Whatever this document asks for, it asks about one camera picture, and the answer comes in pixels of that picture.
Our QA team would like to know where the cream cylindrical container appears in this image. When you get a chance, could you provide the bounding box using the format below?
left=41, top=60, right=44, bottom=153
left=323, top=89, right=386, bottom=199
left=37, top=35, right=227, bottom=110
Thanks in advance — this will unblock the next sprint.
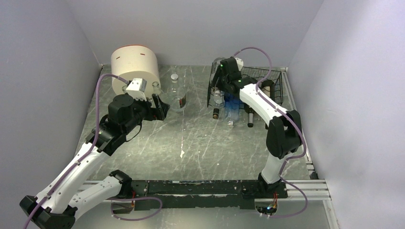
left=111, top=45, right=160, bottom=99

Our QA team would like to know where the clear bottle silver cap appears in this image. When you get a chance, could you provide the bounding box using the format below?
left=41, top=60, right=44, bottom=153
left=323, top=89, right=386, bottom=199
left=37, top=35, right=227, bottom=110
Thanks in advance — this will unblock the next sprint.
left=167, top=73, right=187, bottom=112

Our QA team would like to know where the clear open-neck glass bottle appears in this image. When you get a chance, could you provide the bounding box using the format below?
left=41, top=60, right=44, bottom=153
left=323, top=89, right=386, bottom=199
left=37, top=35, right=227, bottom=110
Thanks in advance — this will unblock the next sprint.
left=152, top=81, right=165, bottom=100

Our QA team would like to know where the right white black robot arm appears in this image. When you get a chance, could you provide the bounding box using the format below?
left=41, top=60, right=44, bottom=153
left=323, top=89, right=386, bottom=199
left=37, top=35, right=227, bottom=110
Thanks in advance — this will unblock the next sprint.
left=207, top=57, right=304, bottom=198

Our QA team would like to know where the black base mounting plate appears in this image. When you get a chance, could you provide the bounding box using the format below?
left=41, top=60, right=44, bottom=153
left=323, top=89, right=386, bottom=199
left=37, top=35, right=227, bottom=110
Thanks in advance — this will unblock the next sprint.
left=113, top=180, right=288, bottom=210

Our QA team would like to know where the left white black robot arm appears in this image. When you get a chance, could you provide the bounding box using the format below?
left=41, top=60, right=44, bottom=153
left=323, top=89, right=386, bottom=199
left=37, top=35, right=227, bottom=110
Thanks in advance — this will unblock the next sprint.
left=20, top=94, right=170, bottom=229

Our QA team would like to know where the clear bottle black gold label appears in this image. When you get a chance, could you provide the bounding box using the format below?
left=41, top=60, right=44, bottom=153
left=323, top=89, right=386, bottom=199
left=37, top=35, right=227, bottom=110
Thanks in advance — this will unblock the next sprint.
left=212, top=90, right=224, bottom=119

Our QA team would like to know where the clear bottle white cap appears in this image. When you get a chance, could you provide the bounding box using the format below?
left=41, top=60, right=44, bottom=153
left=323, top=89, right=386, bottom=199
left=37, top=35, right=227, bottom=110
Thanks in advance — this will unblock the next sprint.
left=210, top=57, right=225, bottom=80

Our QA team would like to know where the dark green wine bottle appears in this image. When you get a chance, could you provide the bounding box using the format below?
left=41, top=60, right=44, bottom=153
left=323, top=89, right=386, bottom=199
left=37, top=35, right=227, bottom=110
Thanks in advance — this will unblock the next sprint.
left=244, top=104, right=255, bottom=128

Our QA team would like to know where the black wire wine rack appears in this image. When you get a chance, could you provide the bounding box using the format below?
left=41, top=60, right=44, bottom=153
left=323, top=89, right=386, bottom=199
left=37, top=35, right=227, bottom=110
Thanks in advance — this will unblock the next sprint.
left=207, top=58, right=284, bottom=107

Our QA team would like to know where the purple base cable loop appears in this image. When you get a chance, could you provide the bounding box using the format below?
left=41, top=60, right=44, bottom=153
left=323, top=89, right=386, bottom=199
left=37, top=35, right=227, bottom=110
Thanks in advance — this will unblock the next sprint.
left=109, top=197, right=163, bottom=221

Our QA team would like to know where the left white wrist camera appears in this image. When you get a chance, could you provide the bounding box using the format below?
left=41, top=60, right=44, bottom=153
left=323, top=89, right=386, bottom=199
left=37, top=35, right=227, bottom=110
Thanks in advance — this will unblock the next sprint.
left=126, top=78, right=147, bottom=101

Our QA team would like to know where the olive wine bottle white label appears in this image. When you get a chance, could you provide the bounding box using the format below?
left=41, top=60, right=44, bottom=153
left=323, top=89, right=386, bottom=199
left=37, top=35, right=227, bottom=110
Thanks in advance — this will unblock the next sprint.
left=260, top=80, right=275, bottom=99

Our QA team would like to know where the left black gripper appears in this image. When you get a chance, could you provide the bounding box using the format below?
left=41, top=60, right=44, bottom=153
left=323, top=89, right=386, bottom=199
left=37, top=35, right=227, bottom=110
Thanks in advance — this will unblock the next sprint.
left=123, top=93, right=170, bottom=134

